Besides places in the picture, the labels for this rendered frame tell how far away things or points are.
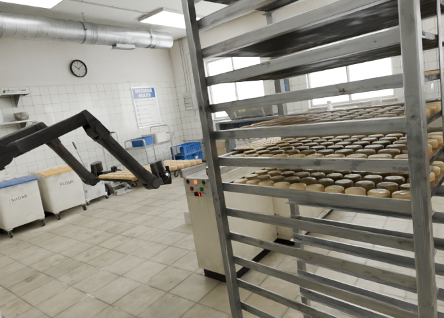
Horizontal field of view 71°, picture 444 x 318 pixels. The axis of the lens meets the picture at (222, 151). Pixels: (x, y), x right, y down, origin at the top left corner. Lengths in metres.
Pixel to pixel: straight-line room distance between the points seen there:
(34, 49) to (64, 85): 0.70
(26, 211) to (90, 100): 2.36
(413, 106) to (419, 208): 0.21
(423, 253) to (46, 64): 5.97
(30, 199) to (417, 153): 4.95
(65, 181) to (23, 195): 0.59
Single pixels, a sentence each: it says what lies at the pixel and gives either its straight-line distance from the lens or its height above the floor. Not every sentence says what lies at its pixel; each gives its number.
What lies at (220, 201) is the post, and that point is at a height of 1.00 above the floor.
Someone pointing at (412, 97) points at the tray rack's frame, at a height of 1.29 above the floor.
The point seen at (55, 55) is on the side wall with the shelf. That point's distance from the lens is 6.33.
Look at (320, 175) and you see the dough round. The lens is 1.05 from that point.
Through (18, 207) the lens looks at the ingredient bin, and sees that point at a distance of 5.19.
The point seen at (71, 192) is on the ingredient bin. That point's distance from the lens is 5.45.
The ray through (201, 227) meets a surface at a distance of 2.46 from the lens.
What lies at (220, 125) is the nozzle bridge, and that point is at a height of 1.15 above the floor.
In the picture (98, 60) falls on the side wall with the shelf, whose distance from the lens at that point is 6.72.
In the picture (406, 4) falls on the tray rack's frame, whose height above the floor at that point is 1.46.
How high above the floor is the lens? 1.32
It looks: 8 degrees down
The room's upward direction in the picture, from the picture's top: 9 degrees counter-clockwise
